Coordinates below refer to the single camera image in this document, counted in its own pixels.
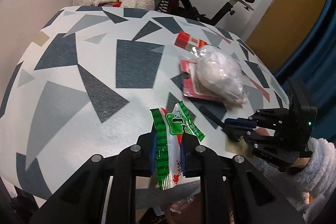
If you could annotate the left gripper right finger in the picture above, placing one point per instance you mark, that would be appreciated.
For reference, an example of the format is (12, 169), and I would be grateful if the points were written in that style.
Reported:
(183, 158)

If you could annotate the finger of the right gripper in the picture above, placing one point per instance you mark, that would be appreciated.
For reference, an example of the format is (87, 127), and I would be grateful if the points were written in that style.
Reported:
(236, 133)
(241, 122)

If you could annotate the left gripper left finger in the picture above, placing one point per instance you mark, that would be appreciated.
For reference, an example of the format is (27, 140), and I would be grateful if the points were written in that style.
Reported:
(153, 152)

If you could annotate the green white candy wrapper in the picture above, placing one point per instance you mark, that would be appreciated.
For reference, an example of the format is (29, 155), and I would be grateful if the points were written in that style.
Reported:
(170, 127)

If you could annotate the clear bag white cotton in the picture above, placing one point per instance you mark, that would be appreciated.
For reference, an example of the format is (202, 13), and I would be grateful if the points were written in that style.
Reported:
(213, 64)

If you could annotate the pink blister card package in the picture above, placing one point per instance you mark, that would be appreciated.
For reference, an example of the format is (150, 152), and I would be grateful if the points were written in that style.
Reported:
(227, 90)

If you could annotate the grey fleece right forearm sleeve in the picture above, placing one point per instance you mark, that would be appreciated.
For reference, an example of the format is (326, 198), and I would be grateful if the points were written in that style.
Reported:
(311, 188)

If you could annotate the brown trash bin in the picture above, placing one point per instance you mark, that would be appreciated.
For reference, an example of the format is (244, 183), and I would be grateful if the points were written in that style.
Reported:
(186, 213)

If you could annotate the blue curtain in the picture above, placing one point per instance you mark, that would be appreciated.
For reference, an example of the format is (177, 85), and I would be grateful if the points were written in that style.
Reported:
(313, 62)

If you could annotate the geometric pattern tablecloth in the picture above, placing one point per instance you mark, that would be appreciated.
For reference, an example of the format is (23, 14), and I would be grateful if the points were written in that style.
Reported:
(87, 82)

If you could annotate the red cigarette pack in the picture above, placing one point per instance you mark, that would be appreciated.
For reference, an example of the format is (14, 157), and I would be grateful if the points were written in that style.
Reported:
(187, 42)

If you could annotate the wooden door panel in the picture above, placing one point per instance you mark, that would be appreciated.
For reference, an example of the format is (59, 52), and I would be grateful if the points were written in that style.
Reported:
(282, 29)

